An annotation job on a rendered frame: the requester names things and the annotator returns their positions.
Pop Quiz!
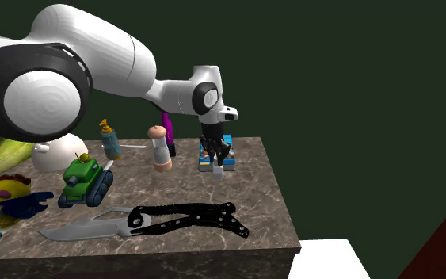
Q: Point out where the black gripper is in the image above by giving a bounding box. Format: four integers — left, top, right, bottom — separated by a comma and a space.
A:
200, 121, 232, 167

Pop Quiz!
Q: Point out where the blue book stack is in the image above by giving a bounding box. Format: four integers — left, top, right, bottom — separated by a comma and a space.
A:
198, 134, 236, 173

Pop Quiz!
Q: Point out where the magenta bottle black base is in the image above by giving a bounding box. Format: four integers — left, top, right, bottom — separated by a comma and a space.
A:
160, 112, 177, 158

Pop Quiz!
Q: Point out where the tan pepper grinder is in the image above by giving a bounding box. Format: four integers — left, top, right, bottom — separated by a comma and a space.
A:
147, 124, 173, 174

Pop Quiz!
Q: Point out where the white spoon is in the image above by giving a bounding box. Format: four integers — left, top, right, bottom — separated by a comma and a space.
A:
101, 143, 147, 150

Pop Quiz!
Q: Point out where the blue pump bottle orange top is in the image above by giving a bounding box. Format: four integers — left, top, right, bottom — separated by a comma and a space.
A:
98, 118, 124, 162

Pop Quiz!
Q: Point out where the green toy tank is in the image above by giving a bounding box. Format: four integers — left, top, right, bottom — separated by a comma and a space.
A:
57, 152, 115, 209

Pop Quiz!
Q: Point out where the white cabinet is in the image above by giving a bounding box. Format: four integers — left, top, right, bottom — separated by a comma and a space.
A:
287, 238, 372, 279

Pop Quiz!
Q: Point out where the white dome shaped pot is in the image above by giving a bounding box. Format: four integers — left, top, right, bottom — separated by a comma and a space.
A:
30, 132, 90, 174

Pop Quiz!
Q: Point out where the green yellow corn cob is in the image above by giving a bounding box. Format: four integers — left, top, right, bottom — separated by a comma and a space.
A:
0, 138, 37, 177

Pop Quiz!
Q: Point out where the yellow plush toy blue claw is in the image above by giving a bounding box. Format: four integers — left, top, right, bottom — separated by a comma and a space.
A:
0, 173, 55, 239

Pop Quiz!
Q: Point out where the dark red furniture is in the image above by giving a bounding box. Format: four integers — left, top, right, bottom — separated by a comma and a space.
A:
397, 188, 446, 279

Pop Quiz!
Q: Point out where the black handled folding knife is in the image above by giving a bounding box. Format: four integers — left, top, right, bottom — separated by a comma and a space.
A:
36, 201, 250, 243

